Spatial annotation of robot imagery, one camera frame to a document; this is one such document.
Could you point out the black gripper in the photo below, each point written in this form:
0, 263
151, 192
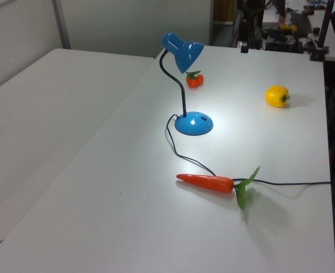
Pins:
244, 29

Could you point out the blue gooseneck desk lamp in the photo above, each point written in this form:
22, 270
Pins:
187, 54

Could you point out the black equipment base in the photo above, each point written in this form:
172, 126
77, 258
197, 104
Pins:
283, 42

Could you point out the small yellow object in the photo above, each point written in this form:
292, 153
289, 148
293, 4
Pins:
288, 27

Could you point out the yellow toy bell pepper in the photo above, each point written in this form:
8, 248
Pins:
275, 96

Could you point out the orange toy tomatoes with leaf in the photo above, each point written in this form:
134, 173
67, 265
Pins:
194, 80

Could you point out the black keyboard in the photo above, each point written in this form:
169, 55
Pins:
301, 21

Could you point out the black table clamp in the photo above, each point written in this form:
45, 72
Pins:
319, 54

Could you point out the black pole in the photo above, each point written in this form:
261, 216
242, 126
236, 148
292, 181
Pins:
325, 24

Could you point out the orange toy carrot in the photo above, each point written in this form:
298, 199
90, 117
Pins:
210, 182

